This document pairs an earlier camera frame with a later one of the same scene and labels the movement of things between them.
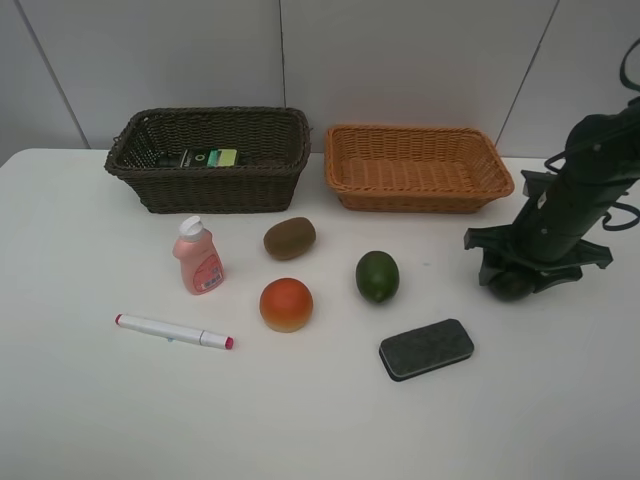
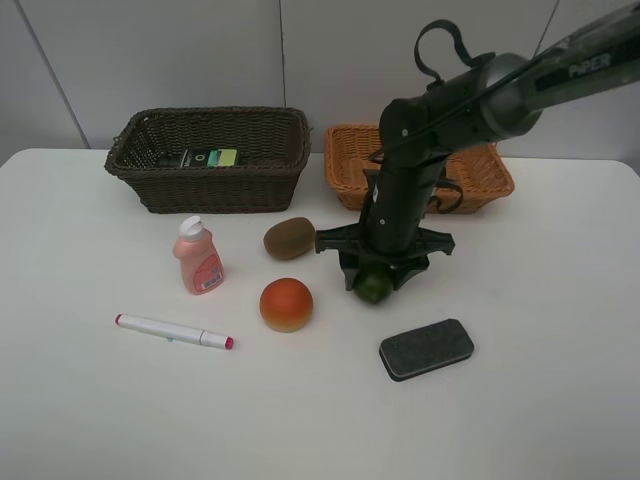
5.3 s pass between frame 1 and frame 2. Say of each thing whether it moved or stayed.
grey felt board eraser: stayed
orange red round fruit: stayed
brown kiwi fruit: stayed
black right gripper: moved
